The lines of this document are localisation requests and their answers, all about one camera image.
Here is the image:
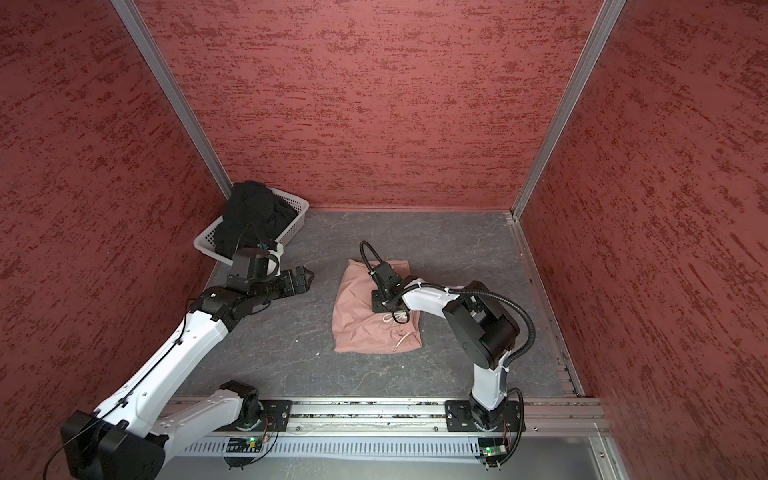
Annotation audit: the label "white slotted cable duct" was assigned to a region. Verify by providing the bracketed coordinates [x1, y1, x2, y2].
[179, 435, 478, 461]

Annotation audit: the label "pink shorts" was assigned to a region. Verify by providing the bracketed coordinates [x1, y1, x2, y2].
[331, 259, 423, 355]

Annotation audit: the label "left aluminium corner post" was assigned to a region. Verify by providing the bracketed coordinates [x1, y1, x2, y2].
[110, 0, 232, 198]

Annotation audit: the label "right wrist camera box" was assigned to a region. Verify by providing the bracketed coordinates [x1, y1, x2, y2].
[370, 262, 402, 297]

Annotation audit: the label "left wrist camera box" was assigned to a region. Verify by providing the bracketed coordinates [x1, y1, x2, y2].
[230, 247, 280, 282]

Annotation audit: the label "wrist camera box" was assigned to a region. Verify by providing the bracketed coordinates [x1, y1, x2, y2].
[370, 262, 402, 297]
[230, 247, 280, 282]

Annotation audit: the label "circuit board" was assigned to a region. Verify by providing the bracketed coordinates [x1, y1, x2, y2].
[477, 437, 508, 465]
[225, 437, 263, 454]

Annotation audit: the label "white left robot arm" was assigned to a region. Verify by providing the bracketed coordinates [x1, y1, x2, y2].
[61, 266, 314, 479]

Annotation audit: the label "aluminium corner post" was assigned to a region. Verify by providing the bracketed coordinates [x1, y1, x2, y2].
[510, 0, 626, 222]
[110, 0, 232, 198]

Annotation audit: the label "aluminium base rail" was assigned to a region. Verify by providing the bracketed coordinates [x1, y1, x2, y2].
[161, 397, 610, 437]

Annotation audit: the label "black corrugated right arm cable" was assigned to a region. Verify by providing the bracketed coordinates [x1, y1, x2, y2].
[358, 240, 537, 466]

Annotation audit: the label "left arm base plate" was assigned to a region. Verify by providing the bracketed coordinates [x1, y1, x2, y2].
[233, 400, 293, 432]

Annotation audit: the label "left circuit board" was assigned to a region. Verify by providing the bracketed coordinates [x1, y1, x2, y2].
[225, 437, 263, 454]

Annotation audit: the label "black shorts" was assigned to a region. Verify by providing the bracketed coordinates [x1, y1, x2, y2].
[214, 181, 298, 258]

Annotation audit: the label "right circuit board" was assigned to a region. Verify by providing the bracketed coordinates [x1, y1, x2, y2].
[477, 437, 508, 465]

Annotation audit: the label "right aluminium corner post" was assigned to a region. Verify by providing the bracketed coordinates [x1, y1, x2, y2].
[510, 0, 626, 222]

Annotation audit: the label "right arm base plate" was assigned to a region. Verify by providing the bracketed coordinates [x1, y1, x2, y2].
[444, 398, 527, 433]

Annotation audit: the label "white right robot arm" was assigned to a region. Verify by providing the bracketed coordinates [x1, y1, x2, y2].
[371, 274, 536, 431]

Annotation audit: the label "white plastic laundry basket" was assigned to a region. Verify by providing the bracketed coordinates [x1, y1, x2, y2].
[193, 181, 309, 265]

